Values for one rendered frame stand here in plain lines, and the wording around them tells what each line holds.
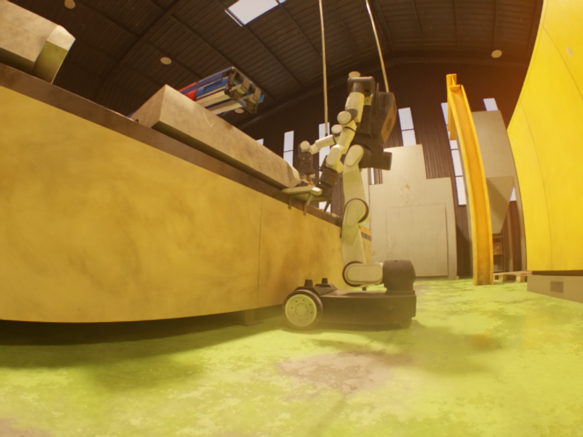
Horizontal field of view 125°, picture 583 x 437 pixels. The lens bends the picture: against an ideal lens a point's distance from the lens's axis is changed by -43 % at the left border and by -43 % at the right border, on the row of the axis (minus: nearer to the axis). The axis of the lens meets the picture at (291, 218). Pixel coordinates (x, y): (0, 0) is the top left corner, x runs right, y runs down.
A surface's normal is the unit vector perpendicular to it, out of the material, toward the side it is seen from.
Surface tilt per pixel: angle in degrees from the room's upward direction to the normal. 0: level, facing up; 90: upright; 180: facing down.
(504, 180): 112
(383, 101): 89
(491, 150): 90
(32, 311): 90
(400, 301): 90
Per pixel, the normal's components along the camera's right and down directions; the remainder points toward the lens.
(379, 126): -0.50, 0.22
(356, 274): -0.36, -0.18
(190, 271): 0.87, -0.07
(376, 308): -0.07, -0.19
